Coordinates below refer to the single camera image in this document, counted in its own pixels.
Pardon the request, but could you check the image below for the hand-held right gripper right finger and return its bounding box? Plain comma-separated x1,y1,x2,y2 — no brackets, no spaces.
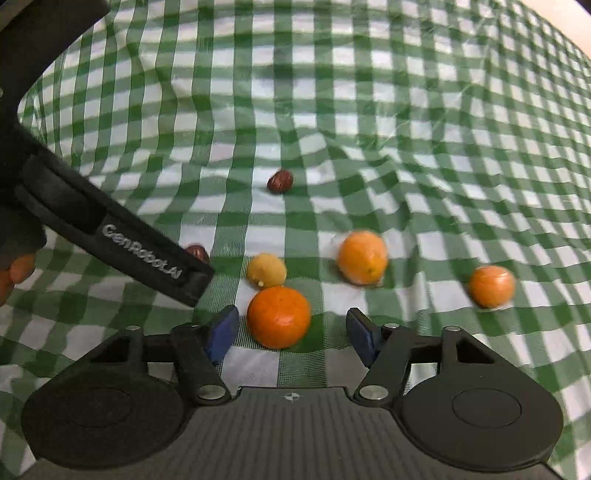
346,307,497,404

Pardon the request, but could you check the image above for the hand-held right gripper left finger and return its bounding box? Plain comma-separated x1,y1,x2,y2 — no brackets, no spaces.
90,305,241,404

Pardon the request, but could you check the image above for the small orange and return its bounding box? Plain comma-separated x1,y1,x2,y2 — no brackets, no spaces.
246,285,312,350
468,265,516,309

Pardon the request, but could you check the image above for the small yellow fruit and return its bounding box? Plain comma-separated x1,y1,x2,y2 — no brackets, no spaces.
246,252,287,289

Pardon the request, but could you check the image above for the plastic-wrapped large orange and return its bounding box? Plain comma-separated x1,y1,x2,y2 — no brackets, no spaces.
336,230,389,287

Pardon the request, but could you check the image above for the person's left hand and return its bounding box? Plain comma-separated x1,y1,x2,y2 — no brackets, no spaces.
0,253,37,306

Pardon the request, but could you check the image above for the green checked tablecloth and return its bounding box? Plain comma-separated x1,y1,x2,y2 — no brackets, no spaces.
0,0,591,480

